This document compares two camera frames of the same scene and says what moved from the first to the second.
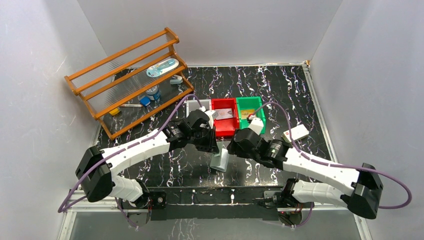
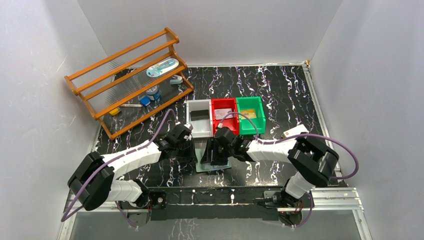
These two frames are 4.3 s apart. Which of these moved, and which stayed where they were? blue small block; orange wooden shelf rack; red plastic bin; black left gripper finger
Moved: black left gripper finger
Stayed: orange wooden shelf rack; blue small block; red plastic bin
